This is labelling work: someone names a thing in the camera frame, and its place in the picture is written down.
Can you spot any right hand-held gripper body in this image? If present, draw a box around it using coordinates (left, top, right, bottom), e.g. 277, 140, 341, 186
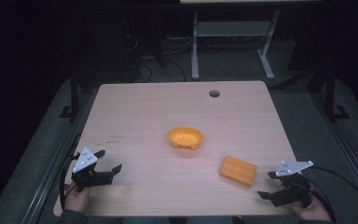
271, 160, 314, 209

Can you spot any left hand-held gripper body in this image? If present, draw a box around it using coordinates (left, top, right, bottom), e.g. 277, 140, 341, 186
71, 147, 114, 192

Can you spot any orange soap dish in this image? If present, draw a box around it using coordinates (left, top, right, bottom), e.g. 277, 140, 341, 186
167, 126, 205, 152

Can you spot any person's right hand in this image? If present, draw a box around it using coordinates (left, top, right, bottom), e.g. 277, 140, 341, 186
291, 195, 333, 223

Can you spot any person's left hand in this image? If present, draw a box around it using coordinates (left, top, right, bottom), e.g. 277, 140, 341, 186
63, 182, 91, 215

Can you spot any black metal stand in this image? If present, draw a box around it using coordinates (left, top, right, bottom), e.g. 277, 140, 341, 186
323, 66, 351, 122
59, 66, 82, 121

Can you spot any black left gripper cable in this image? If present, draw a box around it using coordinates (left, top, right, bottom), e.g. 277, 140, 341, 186
58, 133, 82, 211

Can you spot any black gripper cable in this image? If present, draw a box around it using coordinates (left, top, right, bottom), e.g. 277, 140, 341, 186
58, 133, 82, 211
304, 165, 358, 223

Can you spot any aluminium rail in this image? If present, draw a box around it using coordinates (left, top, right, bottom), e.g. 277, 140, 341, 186
310, 91, 358, 204
21, 88, 100, 224

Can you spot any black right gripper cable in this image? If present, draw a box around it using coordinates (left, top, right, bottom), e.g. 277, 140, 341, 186
304, 165, 358, 223

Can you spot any bundle of floor cables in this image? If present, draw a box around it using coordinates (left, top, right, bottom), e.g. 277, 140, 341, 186
124, 32, 188, 83

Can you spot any white metal desk frame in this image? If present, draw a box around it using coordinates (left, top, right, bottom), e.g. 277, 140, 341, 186
190, 8, 282, 81

